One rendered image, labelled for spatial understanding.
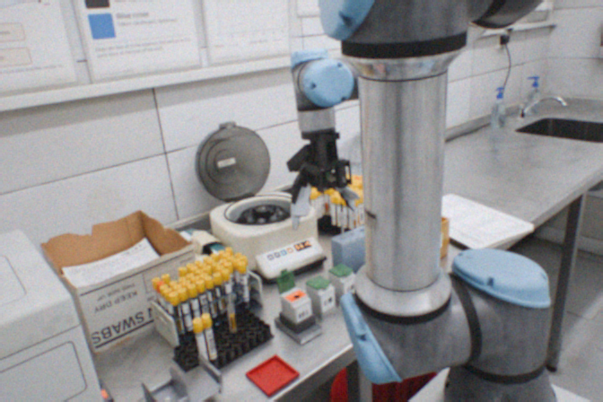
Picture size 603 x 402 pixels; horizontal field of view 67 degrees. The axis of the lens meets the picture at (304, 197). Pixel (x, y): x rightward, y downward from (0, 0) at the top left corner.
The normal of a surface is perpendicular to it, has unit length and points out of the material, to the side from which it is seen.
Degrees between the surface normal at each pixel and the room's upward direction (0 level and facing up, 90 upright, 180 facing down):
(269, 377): 0
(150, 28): 93
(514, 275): 7
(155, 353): 0
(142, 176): 90
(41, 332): 89
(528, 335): 86
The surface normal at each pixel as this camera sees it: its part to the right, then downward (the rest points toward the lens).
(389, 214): -0.46, 0.44
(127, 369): -0.07, -0.93
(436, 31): 0.30, 0.40
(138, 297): 0.65, 0.25
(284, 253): 0.16, -0.72
